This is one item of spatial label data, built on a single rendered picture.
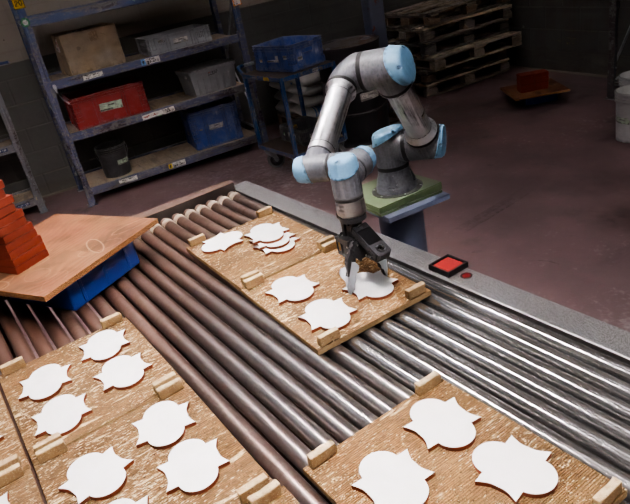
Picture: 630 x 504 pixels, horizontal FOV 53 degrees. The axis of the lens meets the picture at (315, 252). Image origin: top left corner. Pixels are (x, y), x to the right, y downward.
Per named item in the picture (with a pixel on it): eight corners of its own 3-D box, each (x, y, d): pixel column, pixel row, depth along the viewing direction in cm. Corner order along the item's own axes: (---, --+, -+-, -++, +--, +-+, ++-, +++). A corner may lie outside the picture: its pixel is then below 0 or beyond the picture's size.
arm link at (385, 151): (381, 159, 236) (374, 124, 231) (416, 155, 230) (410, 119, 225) (372, 170, 227) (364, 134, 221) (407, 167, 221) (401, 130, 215)
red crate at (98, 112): (140, 104, 605) (131, 75, 592) (151, 111, 568) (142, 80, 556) (71, 124, 582) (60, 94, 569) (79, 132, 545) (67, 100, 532)
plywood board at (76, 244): (57, 218, 236) (55, 213, 235) (158, 222, 212) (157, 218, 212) (-62, 287, 198) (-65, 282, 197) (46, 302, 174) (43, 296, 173)
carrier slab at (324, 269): (341, 248, 193) (340, 243, 193) (431, 295, 161) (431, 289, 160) (242, 294, 179) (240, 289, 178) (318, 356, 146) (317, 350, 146)
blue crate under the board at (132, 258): (78, 256, 225) (68, 231, 221) (143, 262, 211) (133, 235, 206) (8, 303, 202) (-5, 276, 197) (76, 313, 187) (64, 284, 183)
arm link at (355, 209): (369, 195, 157) (343, 207, 153) (372, 212, 159) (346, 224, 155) (352, 190, 163) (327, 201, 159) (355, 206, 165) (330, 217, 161)
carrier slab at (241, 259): (274, 214, 227) (273, 210, 226) (339, 246, 195) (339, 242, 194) (187, 251, 212) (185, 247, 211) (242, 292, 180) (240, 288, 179)
